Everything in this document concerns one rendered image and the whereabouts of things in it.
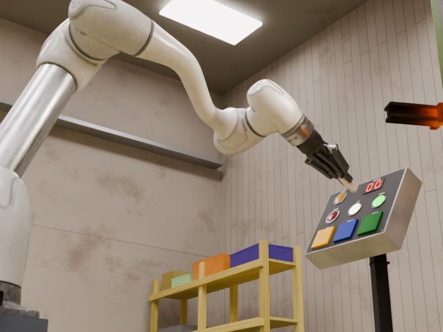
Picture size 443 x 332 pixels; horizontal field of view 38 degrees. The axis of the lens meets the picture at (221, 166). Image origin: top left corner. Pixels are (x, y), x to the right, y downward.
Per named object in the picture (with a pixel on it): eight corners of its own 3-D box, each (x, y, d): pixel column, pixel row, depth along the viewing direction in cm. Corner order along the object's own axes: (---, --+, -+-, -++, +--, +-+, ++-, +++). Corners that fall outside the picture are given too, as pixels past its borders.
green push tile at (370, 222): (375, 228, 188) (382, 210, 192) (356, 234, 194) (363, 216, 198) (378, 232, 189) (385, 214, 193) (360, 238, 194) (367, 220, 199)
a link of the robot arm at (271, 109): (308, 104, 186) (275, 124, 195) (271, 66, 182) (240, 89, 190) (300, 125, 179) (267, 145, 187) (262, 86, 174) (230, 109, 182)
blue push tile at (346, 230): (350, 236, 196) (357, 218, 200) (332, 241, 201) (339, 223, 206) (354, 240, 196) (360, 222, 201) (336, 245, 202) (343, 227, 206)
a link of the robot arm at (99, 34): (155, 4, 156) (125, 28, 165) (90, -32, 146) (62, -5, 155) (149, 49, 150) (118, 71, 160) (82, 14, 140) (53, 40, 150)
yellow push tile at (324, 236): (327, 243, 203) (333, 225, 207) (310, 247, 209) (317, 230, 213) (330, 246, 204) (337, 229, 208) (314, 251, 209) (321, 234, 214)
